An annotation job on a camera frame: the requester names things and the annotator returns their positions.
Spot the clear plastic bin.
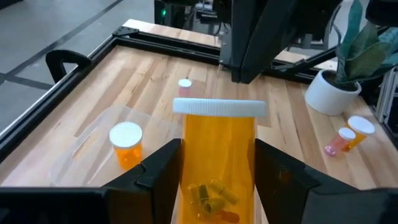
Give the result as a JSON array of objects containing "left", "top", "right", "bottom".
[{"left": 46, "top": 104, "right": 184, "bottom": 187}]

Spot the small pink pill bottle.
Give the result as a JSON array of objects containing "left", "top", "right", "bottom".
[
  {"left": 323, "top": 126, "right": 357, "bottom": 157},
  {"left": 177, "top": 78, "right": 193, "bottom": 98}
]

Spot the large orange pill bottle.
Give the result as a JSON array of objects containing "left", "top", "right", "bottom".
[
  {"left": 108, "top": 121, "right": 144, "bottom": 171},
  {"left": 340, "top": 115, "right": 376, "bottom": 153},
  {"left": 172, "top": 97, "right": 267, "bottom": 224}
]

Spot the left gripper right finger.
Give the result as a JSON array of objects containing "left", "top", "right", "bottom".
[{"left": 254, "top": 138, "right": 361, "bottom": 224}]

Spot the green plant in white pot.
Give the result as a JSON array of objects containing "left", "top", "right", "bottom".
[{"left": 303, "top": 0, "right": 398, "bottom": 116}]

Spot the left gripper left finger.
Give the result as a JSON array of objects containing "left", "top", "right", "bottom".
[{"left": 104, "top": 138, "right": 183, "bottom": 224}]

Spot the black frame handle bracket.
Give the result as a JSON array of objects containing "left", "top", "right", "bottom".
[{"left": 45, "top": 49, "right": 93, "bottom": 84}]

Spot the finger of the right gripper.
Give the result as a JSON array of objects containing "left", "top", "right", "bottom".
[
  {"left": 230, "top": 0, "right": 246, "bottom": 83},
  {"left": 241, "top": 0, "right": 293, "bottom": 84}
]

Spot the black aluminium table frame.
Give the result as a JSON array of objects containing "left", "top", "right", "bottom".
[{"left": 0, "top": 26, "right": 398, "bottom": 164}]

